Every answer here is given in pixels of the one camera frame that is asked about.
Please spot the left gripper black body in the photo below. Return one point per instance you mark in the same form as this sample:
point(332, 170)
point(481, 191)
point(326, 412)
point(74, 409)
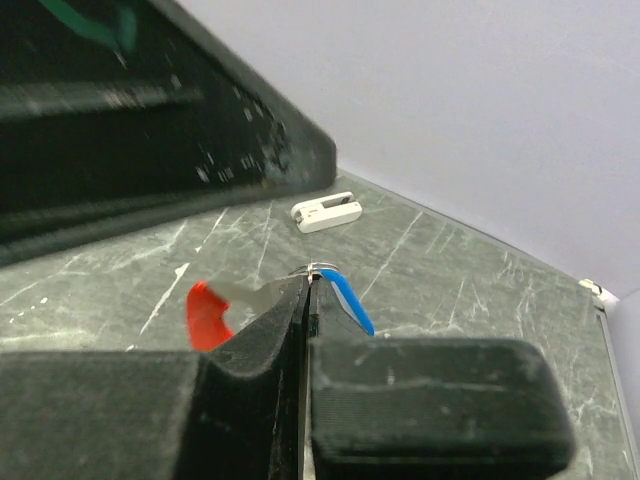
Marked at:
point(117, 116)

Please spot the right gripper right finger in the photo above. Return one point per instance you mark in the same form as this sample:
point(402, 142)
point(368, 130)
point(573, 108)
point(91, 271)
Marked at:
point(429, 408)

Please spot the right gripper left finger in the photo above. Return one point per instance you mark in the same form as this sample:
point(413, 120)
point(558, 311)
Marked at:
point(236, 412)

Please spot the red key tag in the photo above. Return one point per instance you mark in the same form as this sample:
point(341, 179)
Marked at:
point(205, 310)

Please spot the blue key tag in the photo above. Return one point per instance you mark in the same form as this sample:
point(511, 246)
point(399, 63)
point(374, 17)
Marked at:
point(348, 298)

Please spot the silver keyring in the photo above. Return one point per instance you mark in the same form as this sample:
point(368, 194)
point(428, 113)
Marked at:
point(313, 268)

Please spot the aluminium rail frame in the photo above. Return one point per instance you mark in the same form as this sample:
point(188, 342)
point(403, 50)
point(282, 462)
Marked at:
point(604, 304)

